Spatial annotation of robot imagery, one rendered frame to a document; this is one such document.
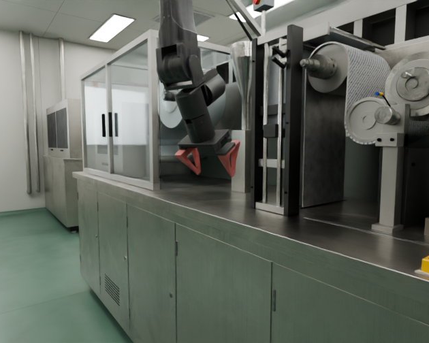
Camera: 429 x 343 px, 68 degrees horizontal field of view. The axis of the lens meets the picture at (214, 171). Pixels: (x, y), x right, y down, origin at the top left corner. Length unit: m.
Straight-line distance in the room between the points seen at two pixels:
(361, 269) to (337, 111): 0.68
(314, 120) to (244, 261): 0.51
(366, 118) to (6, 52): 5.55
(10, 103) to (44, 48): 1.03
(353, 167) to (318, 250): 0.70
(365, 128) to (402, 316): 0.49
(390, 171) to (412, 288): 0.34
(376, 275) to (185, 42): 0.54
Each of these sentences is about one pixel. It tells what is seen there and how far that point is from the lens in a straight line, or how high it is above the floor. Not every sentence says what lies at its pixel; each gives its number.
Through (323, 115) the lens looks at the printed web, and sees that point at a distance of 1.14.
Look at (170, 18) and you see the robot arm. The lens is 0.65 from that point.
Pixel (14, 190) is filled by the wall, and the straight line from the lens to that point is 5.89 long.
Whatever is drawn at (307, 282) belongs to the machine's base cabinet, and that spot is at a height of 0.80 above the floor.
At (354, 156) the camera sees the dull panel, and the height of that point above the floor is 1.06.
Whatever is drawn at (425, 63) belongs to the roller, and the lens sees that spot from 0.91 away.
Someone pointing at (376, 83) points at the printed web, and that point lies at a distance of 1.13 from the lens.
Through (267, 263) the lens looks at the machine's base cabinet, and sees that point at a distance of 0.85.
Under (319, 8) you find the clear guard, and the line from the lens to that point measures 1.56.
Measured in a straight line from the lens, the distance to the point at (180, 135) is 1.51.
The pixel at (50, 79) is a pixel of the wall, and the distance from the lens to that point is 6.00.
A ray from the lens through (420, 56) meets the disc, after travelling 0.92.
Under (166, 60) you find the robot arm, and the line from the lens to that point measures 0.64.
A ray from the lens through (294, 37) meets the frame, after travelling 0.98.
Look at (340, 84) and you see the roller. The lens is 1.02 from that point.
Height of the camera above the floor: 1.11
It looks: 5 degrees down
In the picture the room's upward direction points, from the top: straight up
